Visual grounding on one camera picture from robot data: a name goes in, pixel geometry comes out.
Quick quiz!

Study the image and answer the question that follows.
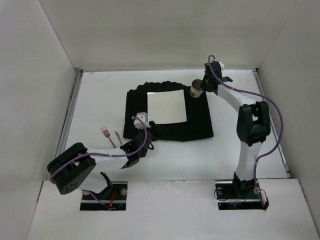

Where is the aluminium frame rail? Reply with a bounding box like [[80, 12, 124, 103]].
[[252, 67, 292, 176], [54, 67, 84, 159]]

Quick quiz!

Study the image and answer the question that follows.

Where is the metal cup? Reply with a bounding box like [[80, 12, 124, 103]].
[[189, 79, 203, 98]]

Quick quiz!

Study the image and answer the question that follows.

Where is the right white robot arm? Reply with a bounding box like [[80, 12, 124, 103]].
[[201, 60, 271, 198]]

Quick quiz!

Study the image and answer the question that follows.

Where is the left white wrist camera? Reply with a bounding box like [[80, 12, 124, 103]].
[[132, 112, 150, 130]]

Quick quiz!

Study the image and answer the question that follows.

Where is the right aluminium frame rail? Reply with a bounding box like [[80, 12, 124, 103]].
[[252, 67, 292, 176]]

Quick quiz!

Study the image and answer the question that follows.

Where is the copper fork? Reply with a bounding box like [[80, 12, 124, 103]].
[[101, 126, 117, 149]]

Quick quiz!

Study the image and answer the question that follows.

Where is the silver knife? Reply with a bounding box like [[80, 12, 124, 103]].
[[114, 131, 123, 146]]

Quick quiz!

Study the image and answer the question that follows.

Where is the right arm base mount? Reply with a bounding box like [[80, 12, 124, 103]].
[[213, 181, 270, 211]]

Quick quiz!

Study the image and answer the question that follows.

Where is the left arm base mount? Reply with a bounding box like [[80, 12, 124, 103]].
[[80, 172, 128, 211]]

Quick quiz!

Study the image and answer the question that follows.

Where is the white square plate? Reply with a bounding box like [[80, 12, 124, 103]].
[[147, 89, 187, 125]]

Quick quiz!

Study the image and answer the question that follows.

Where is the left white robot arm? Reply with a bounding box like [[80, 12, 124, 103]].
[[47, 121, 161, 200]]

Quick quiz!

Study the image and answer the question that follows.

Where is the black cloth placemat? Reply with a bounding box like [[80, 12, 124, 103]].
[[123, 81, 214, 142]]

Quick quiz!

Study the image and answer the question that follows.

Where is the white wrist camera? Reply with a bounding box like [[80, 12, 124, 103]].
[[132, 112, 150, 130], [217, 60, 225, 70]]

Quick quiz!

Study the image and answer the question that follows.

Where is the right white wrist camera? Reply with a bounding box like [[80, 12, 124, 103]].
[[217, 60, 225, 70]]

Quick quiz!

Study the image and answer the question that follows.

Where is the left aluminium frame rail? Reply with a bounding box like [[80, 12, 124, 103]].
[[54, 67, 84, 159]]

